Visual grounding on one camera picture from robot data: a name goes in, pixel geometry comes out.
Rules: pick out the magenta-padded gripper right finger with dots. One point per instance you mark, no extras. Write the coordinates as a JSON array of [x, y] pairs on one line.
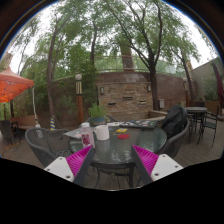
[[146, 160]]

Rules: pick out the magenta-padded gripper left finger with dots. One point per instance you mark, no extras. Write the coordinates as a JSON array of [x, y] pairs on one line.
[[78, 161]]

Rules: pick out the purple juice bottle white cap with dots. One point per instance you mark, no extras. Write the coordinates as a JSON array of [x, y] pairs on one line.
[[86, 138]]

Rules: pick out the grey laptop with stickers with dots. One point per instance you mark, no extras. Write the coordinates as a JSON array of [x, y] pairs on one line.
[[72, 133]]

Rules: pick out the flat round red coaster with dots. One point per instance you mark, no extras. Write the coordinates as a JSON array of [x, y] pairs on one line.
[[123, 136]]

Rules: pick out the black laptop with stickers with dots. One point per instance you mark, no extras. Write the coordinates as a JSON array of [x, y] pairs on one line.
[[140, 123]]

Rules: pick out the white ceramic mug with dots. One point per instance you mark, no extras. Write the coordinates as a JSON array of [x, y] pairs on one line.
[[102, 132]]

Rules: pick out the small yellow card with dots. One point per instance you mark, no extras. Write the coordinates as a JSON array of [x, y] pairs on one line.
[[121, 130]]

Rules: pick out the blue yellow striped cone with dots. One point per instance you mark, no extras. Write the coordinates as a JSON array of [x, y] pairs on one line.
[[52, 123]]

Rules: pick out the green plant in teal pot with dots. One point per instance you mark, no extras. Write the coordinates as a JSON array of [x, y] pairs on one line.
[[97, 113]]

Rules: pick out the dark-trunked tree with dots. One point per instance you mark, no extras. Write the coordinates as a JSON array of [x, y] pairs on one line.
[[154, 90]]

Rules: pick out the dark round patio table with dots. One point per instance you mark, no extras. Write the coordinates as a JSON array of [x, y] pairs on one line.
[[196, 110]]

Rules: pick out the black metal patio chair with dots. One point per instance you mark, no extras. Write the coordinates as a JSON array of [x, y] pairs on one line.
[[210, 125]]

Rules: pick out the dark patio chair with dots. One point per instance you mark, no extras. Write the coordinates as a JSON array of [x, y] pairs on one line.
[[6, 131]]

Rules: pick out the thin leaning tree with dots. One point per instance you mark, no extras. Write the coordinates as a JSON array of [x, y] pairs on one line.
[[50, 86]]

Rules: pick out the orange canopy tent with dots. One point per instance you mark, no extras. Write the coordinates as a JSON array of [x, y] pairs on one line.
[[11, 85]]

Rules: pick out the grey wall box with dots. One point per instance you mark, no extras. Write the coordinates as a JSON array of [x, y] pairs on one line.
[[161, 103]]

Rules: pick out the wall lantern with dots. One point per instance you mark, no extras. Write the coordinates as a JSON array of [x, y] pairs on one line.
[[149, 88], [102, 90]]

